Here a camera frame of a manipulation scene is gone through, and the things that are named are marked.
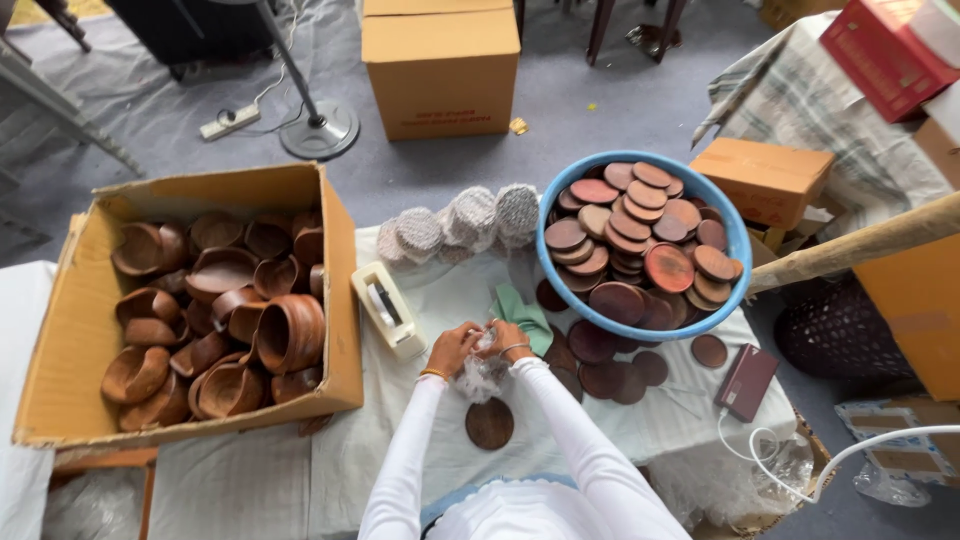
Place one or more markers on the person's right hand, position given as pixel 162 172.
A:
pixel 510 341

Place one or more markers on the person's left hand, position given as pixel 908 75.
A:
pixel 450 351

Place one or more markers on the person's right fingers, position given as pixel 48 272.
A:
pixel 493 331

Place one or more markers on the person's left fingers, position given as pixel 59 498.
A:
pixel 466 335

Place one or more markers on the clear bubble wrap piece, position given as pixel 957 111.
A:
pixel 481 371

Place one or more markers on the silver bangle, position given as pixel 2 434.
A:
pixel 514 347

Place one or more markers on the green cloth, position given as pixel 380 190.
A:
pixel 525 315

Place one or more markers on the white tape dispenser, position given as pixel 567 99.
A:
pixel 388 311

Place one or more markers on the round dark wooden lid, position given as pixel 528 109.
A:
pixel 489 424
pixel 709 351

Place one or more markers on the cluster of loose wooden discs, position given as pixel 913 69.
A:
pixel 600 367

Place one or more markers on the pile of bubble wrapped packets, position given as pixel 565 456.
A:
pixel 465 221

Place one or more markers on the heap of wooden lids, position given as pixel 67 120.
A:
pixel 637 240

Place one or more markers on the person's white blue clothing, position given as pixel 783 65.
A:
pixel 525 510

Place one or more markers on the white table cloth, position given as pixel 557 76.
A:
pixel 337 465

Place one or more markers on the gold foil wrapper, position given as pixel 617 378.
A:
pixel 518 125

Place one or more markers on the heap of brown wooden bowls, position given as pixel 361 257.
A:
pixel 225 322

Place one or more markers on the grey fan stand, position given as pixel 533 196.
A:
pixel 319 124

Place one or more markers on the maroon power bank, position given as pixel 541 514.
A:
pixel 746 382

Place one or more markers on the blue plastic basin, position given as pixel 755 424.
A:
pixel 739 247

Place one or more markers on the closed tall cardboard box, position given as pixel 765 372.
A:
pixel 441 71

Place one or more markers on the clear plastic bags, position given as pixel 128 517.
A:
pixel 720 480

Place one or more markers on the small closed cardboard box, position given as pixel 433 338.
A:
pixel 761 180

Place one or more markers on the white power strip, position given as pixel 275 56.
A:
pixel 229 121

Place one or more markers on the dark wooden chair legs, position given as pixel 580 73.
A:
pixel 637 26

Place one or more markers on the black mesh basket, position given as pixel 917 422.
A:
pixel 840 334

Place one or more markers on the wooden pole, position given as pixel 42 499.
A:
pixel 855 244

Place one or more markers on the wooden stool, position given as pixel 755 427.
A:
pixel 105 469

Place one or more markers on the checked grey cloth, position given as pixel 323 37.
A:
pixel 817 120

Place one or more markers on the large open cardboard box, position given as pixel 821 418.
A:
pixel 67 337

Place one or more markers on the black cabinet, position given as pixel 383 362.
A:
pixel 187 30

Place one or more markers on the printed flat carton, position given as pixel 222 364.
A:
pixel 900 446

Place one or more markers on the orange cardboard box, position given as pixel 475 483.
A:
pixel 919 315

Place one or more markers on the red carton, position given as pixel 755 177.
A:
pixel 881 60

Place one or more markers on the grey metal frame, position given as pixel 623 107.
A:
pixel 52 105

